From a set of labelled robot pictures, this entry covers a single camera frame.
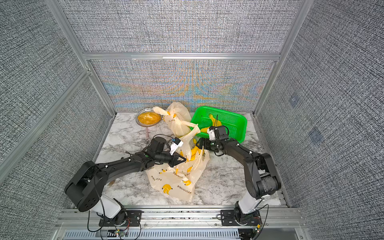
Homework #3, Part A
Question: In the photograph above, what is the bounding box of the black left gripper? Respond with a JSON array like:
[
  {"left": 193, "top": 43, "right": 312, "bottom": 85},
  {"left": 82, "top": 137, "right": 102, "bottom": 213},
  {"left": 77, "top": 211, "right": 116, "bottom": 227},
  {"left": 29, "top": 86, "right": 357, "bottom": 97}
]
[{"left": 155, "top": 151, "right": 187, "bottom": 168}]

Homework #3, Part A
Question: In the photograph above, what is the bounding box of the yellow banana bunch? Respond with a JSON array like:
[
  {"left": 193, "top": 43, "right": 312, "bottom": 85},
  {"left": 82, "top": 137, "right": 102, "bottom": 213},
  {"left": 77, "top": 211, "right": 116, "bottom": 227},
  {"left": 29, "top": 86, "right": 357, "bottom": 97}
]
[
  {"left": 189, "top": 140, "right": 210, "bottom": 163},
  {"left": 199, "top": 114, "right": 222, "bottom": 133}
]

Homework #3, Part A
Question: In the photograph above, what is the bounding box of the banana print plastic bag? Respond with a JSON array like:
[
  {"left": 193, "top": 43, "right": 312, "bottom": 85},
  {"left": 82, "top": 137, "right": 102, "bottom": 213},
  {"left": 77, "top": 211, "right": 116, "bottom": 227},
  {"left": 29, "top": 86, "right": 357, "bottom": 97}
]
[
  {"left": 153, "top": 102, "right": 201, "bottom": 138},
  {"left": 146, "top": 132, "right": 210, "bottom": 202}
]

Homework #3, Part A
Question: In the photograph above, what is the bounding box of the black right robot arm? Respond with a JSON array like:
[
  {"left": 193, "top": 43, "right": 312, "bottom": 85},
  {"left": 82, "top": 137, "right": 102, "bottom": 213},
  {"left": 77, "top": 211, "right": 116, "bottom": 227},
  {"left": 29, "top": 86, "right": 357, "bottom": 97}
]
[{"left": 197, "top": 126, "right": 282, "bottom": 217}]

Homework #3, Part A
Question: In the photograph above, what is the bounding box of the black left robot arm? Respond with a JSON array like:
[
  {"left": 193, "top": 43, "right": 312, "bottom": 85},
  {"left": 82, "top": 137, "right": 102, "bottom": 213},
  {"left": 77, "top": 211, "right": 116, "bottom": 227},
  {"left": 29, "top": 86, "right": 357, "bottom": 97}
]
[{"left": 65, "top": 136, "right": 187, "bottom": 226}]

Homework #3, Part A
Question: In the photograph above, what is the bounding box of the green plastic basket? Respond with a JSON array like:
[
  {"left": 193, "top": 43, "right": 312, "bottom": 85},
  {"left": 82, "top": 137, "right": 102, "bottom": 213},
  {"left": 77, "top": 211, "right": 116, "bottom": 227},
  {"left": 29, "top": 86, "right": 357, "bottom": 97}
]
[{"left": 191, "top": 107, "right": 248, "bottom": 143}]

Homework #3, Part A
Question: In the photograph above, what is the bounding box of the patterned bowl with yellow food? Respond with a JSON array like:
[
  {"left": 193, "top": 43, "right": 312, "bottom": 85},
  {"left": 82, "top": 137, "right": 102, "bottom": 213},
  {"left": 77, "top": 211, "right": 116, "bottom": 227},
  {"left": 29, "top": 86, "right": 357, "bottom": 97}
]
[{"left": 136, "top": 108, "right": 162, "bottom": 127}]

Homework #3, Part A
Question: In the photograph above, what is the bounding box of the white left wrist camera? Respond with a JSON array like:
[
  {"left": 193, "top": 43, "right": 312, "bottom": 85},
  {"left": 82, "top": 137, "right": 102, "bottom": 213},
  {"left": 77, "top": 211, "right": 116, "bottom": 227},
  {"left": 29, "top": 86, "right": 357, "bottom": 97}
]
[{"left": 170, "top": 137, "right": 184, "bottom": 156}]

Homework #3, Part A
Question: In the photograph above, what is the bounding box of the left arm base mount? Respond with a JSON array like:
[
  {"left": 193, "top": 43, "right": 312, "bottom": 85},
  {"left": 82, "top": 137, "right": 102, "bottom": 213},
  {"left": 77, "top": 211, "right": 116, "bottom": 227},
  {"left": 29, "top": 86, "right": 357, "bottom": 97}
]
[{"left": 99, "top": 210, "right": 143, "bottom": 227}]

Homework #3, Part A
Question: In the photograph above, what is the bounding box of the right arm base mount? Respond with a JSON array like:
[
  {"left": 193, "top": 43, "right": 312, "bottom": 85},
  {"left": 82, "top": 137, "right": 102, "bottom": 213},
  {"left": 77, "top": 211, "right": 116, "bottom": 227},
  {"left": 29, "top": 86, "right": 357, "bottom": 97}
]
[{"left": 219, "top": 208, "right": 262, "bottom": 227}]

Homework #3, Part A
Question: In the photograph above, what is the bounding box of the aluminium front rail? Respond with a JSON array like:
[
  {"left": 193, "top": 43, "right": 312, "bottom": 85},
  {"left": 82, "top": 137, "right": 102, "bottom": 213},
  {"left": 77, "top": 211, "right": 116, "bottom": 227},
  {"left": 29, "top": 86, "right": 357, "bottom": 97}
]
[{"left": 50, "top": 205, "right": 311, "bottom": 240}]

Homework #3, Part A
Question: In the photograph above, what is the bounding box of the aluminium enclosure frame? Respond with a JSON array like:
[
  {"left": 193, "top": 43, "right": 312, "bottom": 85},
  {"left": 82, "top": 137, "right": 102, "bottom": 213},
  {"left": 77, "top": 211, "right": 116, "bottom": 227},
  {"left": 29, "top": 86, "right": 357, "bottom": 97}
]
[{"left": 1, "top": 1, "right": 313, "bottom": 184}]

